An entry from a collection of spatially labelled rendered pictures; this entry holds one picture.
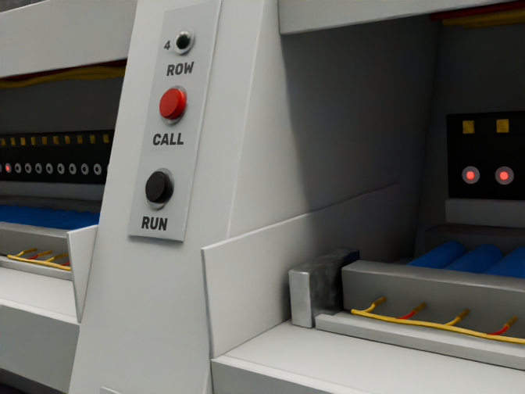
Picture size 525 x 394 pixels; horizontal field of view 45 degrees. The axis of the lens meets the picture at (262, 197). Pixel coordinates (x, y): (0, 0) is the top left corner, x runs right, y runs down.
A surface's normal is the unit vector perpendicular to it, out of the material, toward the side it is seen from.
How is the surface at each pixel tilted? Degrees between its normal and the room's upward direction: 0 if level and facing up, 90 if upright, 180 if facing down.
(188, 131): 90
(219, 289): 90
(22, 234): 110
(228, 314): 90
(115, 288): 90
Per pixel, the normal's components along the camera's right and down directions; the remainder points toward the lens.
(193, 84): -0.60, -0.18
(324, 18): -0.61, 0.17
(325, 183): 0.79, 0.04
